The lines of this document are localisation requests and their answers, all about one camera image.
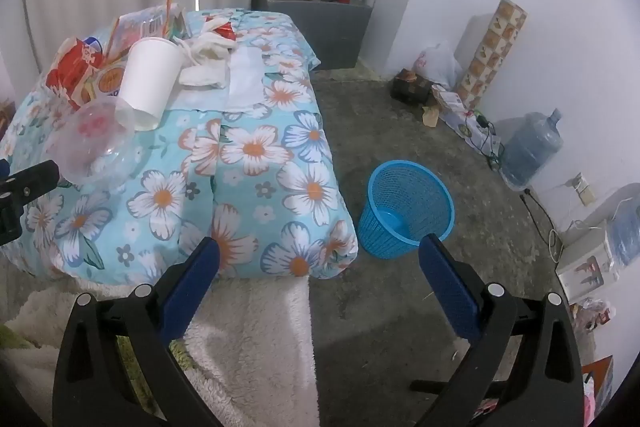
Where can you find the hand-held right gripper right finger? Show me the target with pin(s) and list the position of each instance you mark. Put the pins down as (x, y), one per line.
(447, 289)

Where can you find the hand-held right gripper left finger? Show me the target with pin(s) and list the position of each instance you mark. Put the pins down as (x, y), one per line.
(192, 292)

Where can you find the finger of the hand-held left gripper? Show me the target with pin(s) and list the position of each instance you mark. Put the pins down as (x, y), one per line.
(27, 184)

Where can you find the clear plastic dome lid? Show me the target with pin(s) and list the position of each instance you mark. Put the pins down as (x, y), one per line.
(85, 142)

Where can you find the blue plastic waste basket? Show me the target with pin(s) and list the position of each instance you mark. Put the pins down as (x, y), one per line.
(380, 217)

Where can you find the red white paper bag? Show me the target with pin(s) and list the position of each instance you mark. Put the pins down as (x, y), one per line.
(75, 62)

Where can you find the white paper cup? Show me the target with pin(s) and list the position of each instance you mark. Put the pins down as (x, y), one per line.
(147, 77)

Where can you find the clear striped snack wrapper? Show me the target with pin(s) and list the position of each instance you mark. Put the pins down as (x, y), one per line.
(145, 24)

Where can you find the small red wrapper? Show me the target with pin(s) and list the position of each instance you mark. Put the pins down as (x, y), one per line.
(227, 31)

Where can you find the white fluffy blanket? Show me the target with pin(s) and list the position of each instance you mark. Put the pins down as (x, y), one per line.
(260, 357)

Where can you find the blue floral blanket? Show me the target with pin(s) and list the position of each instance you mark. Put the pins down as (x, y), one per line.
(250, 147)

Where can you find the large water jug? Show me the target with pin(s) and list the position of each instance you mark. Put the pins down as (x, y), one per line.
(530, 147)

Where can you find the printed packet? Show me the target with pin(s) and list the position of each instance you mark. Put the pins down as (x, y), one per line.
(457, 112)

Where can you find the dark brown box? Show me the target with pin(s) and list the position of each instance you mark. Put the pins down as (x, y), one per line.
(410, 89)

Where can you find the flat white paper sheet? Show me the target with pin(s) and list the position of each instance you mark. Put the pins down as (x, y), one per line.
(245, 77)

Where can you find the white plastic shopping bag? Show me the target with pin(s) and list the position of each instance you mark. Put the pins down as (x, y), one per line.
(435, 62)

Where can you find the patterned wrapping roll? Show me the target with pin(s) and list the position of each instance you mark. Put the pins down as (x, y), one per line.
(492, 52)

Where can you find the grey cabinet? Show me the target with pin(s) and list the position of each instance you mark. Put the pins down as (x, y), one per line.
(320, 32)

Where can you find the wall socket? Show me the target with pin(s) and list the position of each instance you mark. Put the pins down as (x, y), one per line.
(582, 192)

